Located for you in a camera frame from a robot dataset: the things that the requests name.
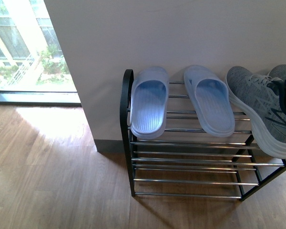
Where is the light blue slide slipper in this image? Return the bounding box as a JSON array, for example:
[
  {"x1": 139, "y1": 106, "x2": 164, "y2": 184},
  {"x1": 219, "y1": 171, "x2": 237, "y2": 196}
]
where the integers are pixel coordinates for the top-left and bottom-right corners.
[
  {"x1": 130, "y1": 66, "x2": 169, "y2": 139},
  {"x1": 184, "y1": 65, "x2": 235, "y2": 137}
]

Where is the dark window frame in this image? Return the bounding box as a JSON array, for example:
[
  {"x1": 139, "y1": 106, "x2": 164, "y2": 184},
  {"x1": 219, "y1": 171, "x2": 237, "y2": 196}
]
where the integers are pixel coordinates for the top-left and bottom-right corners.
[{"x1": 0, "y1": 91, "x2": 82, "y2": 107}]

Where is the black metal shoe rack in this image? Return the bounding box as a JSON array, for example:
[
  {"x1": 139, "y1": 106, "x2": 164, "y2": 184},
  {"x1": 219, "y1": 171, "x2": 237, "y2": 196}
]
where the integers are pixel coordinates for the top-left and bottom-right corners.
[{"x1": 120, "y1": 69, "x2": 286, "y2": 201}]

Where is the grey sneaker with laces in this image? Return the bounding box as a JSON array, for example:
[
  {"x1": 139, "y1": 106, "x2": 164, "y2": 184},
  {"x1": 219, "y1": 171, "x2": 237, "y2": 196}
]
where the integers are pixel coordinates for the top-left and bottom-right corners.
[{"x1": 268, "y1": 64, "x2": 286, "y2": 81}]

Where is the grey sneaker navy lining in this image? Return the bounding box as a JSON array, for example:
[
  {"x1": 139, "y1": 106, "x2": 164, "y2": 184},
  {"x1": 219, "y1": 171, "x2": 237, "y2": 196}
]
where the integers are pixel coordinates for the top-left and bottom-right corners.
[{"x1": 225, "y1": 66, "x2": 286, "y2": 159}]

